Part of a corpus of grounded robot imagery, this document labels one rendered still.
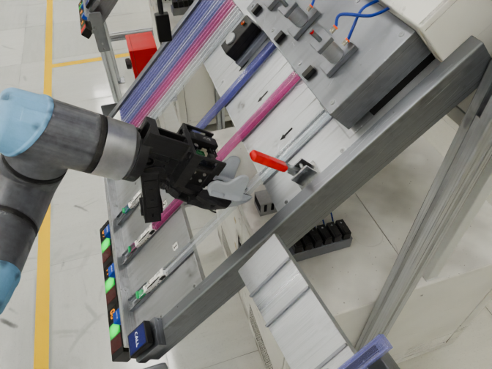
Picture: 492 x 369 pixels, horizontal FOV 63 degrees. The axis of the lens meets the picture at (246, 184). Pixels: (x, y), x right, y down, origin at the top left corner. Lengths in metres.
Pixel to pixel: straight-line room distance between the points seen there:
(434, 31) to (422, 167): 0.82
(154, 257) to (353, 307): 0.44
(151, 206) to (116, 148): 0.13
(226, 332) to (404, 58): 1.24
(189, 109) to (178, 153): 1.66
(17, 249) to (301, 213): 0.35
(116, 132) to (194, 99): 1.67
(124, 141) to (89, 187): 1.64
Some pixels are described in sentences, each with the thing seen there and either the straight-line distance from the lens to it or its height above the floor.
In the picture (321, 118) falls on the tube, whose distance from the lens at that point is 0.60.
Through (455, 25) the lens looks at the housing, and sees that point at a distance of 0.54.
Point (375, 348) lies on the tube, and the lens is 0.41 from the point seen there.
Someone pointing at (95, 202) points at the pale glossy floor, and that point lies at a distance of 2.06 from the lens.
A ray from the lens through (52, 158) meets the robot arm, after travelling 0.50.
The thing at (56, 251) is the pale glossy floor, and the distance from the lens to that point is 1.94.
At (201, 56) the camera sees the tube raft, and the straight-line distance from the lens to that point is 0.94.
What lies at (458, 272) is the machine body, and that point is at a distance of 1.09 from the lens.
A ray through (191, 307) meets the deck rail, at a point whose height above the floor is 0.83.
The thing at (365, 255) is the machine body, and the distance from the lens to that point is 1.04.
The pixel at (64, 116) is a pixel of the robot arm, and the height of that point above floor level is 1.18.
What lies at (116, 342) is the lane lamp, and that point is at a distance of 0.89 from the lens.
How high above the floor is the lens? 1.45
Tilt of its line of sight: 46 degrees down
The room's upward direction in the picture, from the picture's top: straight up
